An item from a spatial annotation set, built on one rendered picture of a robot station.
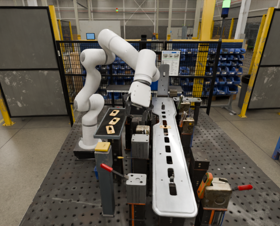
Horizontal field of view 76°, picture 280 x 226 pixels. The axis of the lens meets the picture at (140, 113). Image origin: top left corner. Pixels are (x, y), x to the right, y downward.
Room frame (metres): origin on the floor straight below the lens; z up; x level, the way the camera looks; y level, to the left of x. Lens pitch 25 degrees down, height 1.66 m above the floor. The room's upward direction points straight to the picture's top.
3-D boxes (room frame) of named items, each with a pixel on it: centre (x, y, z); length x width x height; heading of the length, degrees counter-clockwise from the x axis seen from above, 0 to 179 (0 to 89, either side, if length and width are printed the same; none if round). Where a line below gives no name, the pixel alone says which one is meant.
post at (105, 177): (0.72, 0.18, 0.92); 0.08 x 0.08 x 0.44; 86
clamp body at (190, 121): (1.23, -0.37, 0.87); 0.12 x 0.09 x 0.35; 86
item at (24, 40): (3.12, 1.92, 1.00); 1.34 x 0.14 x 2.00; 94
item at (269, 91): (3.48, -2.62, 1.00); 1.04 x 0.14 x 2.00; 94
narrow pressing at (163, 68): (1.91, -0.25, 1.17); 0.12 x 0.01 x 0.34; 86
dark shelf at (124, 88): (2.09, -0.05, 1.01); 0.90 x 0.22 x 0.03; 86
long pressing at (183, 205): (1.16, -0.20, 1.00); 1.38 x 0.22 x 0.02; 176
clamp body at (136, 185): (0.60, 0.02, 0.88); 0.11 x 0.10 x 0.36; 86
